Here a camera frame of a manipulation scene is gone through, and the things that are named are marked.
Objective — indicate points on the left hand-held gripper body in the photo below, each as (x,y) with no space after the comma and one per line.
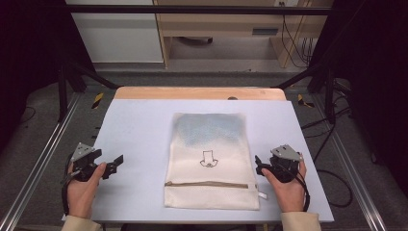
(84,166)

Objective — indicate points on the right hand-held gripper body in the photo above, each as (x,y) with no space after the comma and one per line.
(284,162)

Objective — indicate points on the cream mesh zipper laundry bag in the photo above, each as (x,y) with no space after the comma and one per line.
(210,189)

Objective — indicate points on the person's left hand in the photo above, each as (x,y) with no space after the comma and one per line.
(81,195)

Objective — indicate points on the person's right hand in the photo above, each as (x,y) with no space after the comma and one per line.
(290,195)

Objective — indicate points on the white foam board mat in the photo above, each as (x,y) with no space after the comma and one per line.
(138,134)

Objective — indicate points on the yellow black tape strip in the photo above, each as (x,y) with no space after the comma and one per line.
(303,101)
(97,100)

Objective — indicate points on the black metal stand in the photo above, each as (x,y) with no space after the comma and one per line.
(329,96)
(62,93)

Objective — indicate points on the black curtain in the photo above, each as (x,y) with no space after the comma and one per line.
(29,57)
(378,80)

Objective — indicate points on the white cabinet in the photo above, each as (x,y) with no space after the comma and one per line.
(118,35)

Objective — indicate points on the grey label on desk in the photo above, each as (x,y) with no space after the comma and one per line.
(265,31)

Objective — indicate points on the wooden desk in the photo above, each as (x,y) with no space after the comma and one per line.
(224,22)

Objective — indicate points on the aluminium rail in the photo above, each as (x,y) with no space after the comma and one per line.
(349,160)
(41,154)

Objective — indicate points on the black horizontal frame bar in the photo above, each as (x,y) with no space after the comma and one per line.
(192,9)

